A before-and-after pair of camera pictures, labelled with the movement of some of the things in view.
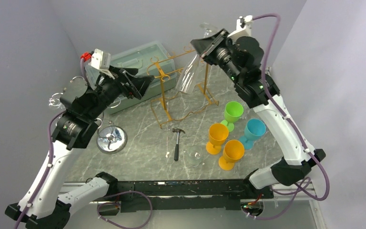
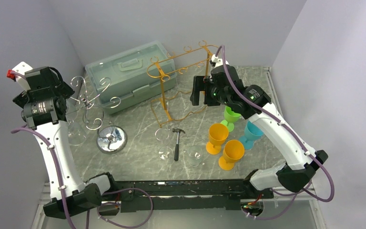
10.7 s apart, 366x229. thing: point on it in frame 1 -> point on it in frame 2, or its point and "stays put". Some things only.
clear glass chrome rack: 187,82 -> 165,153
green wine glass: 233,110 stays put
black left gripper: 137,85 -> 61,88
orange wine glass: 218,133 stays put
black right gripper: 202,46 -> 202,83
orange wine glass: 233,150 stays put
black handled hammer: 177,148 stays put
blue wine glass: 254,129 stays put
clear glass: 194,155 stays put
